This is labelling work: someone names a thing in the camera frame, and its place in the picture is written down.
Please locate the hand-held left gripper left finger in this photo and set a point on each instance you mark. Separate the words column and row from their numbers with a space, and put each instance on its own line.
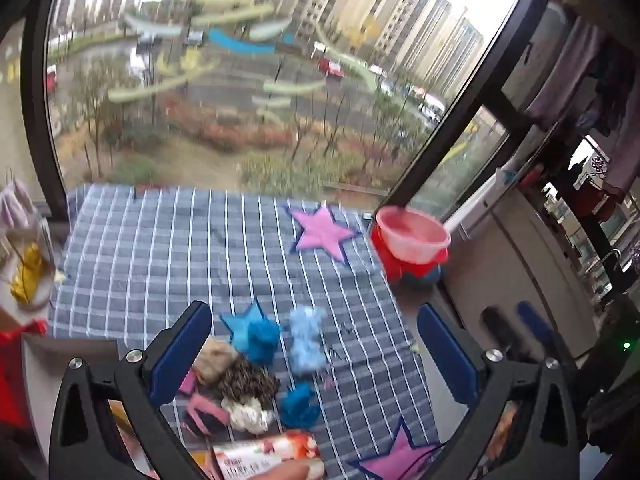
column 184, row 347

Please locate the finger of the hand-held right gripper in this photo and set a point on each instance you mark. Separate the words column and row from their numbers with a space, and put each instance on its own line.
column 535, row 325
column 500, row 332

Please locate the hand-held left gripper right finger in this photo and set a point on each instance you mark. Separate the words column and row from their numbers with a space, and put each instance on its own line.
column 445, row 355

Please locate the beige scrunchie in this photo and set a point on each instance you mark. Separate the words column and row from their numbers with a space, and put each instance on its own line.
column 215, row 360

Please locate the pink and black sponge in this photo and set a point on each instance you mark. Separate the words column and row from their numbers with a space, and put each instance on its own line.
column 206, row 409

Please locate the leopard print scrunchie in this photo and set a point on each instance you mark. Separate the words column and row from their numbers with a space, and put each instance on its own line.
column 247, row 382

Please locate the white floral scrunchie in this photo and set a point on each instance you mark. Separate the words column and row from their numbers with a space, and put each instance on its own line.
column 247, row 414

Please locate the light blue fluffy scrunchie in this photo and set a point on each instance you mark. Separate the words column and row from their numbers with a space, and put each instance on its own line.
column 306, row 340

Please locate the grey checked blanket with stars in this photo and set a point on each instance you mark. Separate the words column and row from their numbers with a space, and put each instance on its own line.
column 150, row 260

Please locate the red plastic basin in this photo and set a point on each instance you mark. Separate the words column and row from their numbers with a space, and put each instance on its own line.
column 387, row 260

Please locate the pink plastic basin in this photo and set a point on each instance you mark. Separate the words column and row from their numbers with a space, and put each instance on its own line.
column 412, row 235

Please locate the red and white tissue pack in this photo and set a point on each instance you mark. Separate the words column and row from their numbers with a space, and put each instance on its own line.
column 270, row 452

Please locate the yellow cloth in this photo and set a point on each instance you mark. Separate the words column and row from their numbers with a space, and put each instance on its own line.
column 27, row 275

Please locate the pale pink cloth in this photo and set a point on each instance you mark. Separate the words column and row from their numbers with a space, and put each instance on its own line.
column 12, row 205

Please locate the purple hanging garment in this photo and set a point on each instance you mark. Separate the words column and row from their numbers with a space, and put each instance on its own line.
column 565, row 75

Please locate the black window frame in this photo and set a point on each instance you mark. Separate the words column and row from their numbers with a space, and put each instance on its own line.
column 36, row 110

